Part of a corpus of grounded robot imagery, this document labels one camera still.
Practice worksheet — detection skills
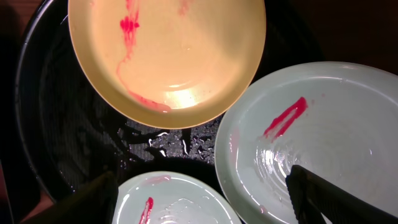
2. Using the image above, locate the round black tray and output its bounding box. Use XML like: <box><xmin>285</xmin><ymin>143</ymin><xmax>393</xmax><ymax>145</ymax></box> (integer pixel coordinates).
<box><xmin>14</xmin><ymin>0</ymin><xmax>324</xmax><ymax>203</ymax></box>

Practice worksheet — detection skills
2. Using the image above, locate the yellow plate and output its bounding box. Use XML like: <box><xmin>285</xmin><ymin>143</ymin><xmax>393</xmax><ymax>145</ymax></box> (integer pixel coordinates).
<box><xmin>68</xmin><ymin>0</ymin><xmax>266</xmax><ymax>129</ymax></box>

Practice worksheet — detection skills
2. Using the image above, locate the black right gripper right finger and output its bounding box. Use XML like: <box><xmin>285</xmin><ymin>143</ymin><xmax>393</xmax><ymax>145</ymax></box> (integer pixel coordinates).
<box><xmin>285</xmin><ymin>165</ymin><xmax>397</xmax><ymax>224</ymax></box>

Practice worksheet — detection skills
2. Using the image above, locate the light green plate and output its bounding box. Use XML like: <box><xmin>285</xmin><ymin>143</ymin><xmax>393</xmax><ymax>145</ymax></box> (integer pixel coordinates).
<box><xmin>215</xmin><ymin>62</ymin><xmax>397</xmax><ymax>223</ymax></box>
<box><xmin>112</xmin><ymin>171</ymin><xmax>242</xmax><ymax>224</ymax></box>

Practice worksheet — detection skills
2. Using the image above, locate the light green plate front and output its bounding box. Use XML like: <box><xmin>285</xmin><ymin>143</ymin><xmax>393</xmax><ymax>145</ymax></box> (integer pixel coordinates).
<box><xmin>112</xmin><ymin>171</ymin><xmax>242</xmax><ymax>224</ymax></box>

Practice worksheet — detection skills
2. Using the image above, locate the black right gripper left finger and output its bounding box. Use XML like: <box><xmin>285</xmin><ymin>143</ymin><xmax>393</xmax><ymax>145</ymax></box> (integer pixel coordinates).
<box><xmin>24</xmin><ymin>172</ymin><xmax>118</xmax><ymax>224</ymax></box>

